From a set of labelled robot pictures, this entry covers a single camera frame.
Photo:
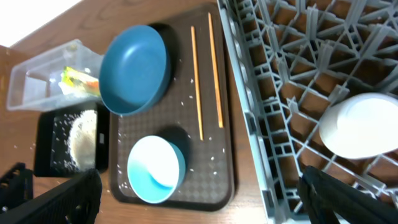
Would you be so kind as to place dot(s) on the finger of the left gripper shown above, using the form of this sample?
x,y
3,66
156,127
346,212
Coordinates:
x,y
16,187

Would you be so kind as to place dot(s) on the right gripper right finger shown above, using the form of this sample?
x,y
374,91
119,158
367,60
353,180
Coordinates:
x,y
325,197

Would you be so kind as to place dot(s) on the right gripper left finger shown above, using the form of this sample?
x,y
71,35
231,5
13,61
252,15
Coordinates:
x,y
74,201

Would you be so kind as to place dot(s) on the green white cup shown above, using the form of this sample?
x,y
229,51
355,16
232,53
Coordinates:
x,y
360,127

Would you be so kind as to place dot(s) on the light blue bowl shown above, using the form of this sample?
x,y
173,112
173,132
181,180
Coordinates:
x,y
155,169

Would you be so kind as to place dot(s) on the yellow green snack wrapper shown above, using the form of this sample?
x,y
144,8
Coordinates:
x,y
74,81

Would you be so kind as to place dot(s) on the dark blue plate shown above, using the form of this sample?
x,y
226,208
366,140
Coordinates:
x,y
135,71

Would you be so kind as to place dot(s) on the wooden chopstick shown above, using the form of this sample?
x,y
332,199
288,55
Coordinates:
x,y
197,82
215,72

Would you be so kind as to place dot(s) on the black waste tray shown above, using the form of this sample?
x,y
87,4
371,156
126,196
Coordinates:
x,y
52,158

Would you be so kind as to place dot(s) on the grey dishwasher rack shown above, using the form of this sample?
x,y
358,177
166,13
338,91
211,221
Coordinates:
x,y
292,60

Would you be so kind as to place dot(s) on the pile of rice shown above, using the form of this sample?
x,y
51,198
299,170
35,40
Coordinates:
x,y
82,140

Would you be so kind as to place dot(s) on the clear plastic bin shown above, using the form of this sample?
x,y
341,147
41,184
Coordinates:
x,y
35,83

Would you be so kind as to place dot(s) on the brown serving tray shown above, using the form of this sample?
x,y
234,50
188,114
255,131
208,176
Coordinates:
x,y
209,180

